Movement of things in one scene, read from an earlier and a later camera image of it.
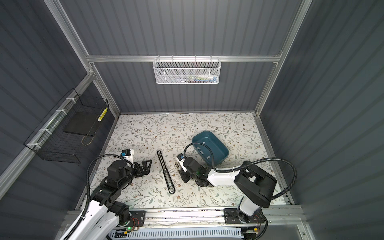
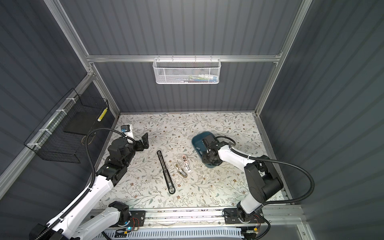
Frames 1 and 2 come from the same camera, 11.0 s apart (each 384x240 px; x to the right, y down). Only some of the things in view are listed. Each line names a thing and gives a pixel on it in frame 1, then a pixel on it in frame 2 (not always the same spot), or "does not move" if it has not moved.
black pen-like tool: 168,178 does not move
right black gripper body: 186,176 -> 206,158
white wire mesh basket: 186,71 does not move
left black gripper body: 137,172 -> 136,147
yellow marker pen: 101,116 does not move
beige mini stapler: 178,166 does not move
